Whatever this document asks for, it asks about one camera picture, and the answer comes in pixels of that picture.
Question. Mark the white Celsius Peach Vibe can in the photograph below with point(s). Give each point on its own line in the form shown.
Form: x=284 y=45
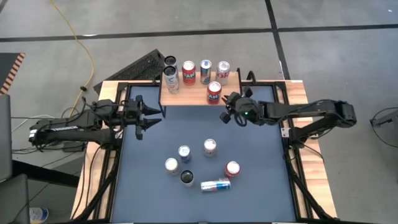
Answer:
x=170 y=60
x=187 y=177

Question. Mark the blue silver Red Bull can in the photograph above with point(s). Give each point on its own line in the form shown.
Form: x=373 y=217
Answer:
x=216 y=185
x=205 y=74

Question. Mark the black mat orange striped edge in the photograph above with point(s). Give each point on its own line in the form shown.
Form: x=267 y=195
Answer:
x=7 y=67

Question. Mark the white blue yellow container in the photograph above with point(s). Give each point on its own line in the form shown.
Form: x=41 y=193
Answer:
x=38 y=214

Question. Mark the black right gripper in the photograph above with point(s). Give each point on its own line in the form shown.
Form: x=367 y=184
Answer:
x=248 y=110

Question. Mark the wooden shelf black metal frame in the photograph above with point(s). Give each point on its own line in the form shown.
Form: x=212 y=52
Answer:
x=192 y=96

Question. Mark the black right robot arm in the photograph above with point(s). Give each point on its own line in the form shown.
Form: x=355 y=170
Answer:
x=304 y=109

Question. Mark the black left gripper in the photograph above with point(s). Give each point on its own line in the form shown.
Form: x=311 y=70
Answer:
x=130 y=112

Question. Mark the red Fanta strawberry can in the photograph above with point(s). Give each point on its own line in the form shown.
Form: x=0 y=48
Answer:
x=188 y=74
x=214 y=95
x=232 y=168

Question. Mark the black power brick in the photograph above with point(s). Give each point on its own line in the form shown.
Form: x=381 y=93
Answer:
x=73 y=147

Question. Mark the dark grey box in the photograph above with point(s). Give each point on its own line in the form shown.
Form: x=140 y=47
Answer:
x=14 y=202

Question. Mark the blue beverage can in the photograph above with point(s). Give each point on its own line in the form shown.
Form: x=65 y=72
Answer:
x=184 y=151

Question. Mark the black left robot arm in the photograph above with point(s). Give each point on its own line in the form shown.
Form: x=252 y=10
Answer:
x=68 y=130

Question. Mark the silver Diet Coke can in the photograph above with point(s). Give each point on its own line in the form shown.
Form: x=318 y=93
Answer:
x=171 y=164
x=210 y=147
x=222 y=74

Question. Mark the blue table mat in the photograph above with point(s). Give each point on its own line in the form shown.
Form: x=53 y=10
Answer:
x=186 y=130

